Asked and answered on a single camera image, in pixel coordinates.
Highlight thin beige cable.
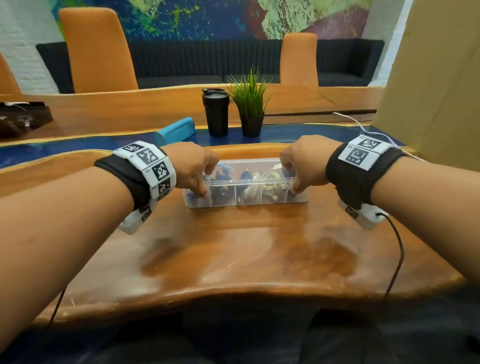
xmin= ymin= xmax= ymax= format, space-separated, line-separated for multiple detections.
xmin=260 ymin=168 xmax=286 ymax=203

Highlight colourful abstract wall painting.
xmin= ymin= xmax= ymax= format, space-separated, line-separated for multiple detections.
xmin=46 ymin=0 xmax=372 ymax=41

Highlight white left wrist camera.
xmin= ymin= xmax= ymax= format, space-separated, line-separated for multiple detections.
xmin=119 ymin=202 xmax=158 ymax=235

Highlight person's left forearm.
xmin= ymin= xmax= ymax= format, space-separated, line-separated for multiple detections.
xmin=0 ymin=166 xmax=136 ymax=353

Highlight blue network cable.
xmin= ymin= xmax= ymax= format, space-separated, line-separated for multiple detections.
xmin=204 ymin=163 xmax=256 ymax=188

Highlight black left camera cord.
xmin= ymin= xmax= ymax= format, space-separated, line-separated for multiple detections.
xmin=48 ymin=286 xmax=68 ymax=327

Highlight teal cylindrical speaker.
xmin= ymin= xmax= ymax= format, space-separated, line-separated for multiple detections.
xmin=153 ymin=116 xmax=197 ymax=147

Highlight black left wristband with markers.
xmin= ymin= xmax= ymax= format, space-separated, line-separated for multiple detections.
xmin=93 ymin=140 xmax=177 ymax=213

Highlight person's left hand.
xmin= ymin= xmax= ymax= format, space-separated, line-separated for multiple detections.
xmin=161 ymin=141 xmax=220 ymax=199

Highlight black right camera cord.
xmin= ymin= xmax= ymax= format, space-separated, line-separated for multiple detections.
xmin=376 ymin=212 xmax=405 ymax=297

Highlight green potted plant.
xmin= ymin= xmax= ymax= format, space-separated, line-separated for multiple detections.
xmin=224 ymin=67 xmax=273 ymax=139

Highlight person's dark trousers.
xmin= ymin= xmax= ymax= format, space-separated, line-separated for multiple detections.
xmin=0 ymin=288 xmax=480 ymax=364

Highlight long white charging cable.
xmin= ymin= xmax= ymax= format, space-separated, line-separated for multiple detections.
xmin=332 ymin=111 xmax=428 ymax=162

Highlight thick white cable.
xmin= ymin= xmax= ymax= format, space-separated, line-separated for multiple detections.
xmin=241 ymin=172 xmax=262 ymax=202

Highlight black sofa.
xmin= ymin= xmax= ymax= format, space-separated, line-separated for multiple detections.
xmin=36 ymin=38 xmax=385 ymax=95

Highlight black travel mug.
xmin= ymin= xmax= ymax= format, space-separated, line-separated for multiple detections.
xmin=201 ymin=88 xmax=230 ymax=138

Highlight clear plastic container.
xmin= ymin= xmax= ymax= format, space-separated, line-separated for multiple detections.
xmin=181 ymin=157 xmax=309 ymax=209

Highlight orange chair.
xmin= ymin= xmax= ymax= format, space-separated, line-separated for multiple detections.
xmin=0 ymin=52 xmax=23 ymax=95
xmin=279 ymin=32 xmax=320 ymax=88
xmin=58 ymin=7 xmax=140 ymax=94

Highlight black camera cord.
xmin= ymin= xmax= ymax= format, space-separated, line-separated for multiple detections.
xmin=376 ymin=212 xmax=405 ymax=297
xmin=48 ymin=286 xmax=68 ymax=327

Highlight person's right hand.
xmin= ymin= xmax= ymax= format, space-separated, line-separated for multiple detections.
xmin=279 ymin=134 xmax=343 ymax=196

